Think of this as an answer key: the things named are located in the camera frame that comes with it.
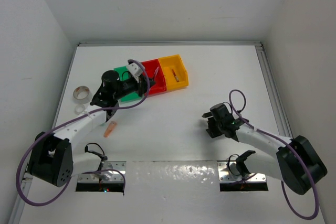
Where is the green plastic bin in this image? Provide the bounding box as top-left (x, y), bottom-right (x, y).
top-left (114, 66), bottom-right (141, 103)

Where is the orange pen cap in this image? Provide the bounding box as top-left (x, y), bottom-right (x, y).
top-left (103, 121), bottom-right (117, 138)

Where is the large tape roll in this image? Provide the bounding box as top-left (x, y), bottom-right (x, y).
top-left (72, 86), bottom-right (92, 104)

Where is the yellow plastic bin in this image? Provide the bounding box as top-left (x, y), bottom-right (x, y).
top-left (158, 55), bottom-right (189, 91)

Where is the red plastic bin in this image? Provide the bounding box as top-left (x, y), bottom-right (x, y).
top-left (141, 59), bottom-right (166, 95)

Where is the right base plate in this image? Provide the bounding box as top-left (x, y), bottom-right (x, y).
top-left (217, 161), bottom-right (267, 184)

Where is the left base plate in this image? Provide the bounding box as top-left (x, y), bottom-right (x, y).
top-left (78, 161), bottom-right (127, 184)

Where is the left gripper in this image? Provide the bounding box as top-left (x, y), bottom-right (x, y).
top-left (113, 73), bottom-right (155, 100)

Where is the red gel pen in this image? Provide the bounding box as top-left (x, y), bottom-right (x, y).
top-left (172, 69), bottom-right (179, 82)

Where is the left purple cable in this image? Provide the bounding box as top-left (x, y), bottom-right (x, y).
top-left (16, 59), bottom-right (151, 206)

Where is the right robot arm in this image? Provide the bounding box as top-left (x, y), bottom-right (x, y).
top-left (202, 103), bottom-right (328, 195)

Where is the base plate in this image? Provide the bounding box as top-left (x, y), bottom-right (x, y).
top-left (78, 161), bottom-right (127, 184)
top-left (217, 161), bottom-right (267, 184)

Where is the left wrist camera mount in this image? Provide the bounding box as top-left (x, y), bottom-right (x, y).
top-left (126, 62), bottom-right (144, 78)

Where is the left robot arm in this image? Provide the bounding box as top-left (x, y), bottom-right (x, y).
top-left (28, 70), bottom-right (155, 187)

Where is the small white tape roll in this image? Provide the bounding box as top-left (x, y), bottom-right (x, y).
top-left (74, 104), bottom-right (86, 115)

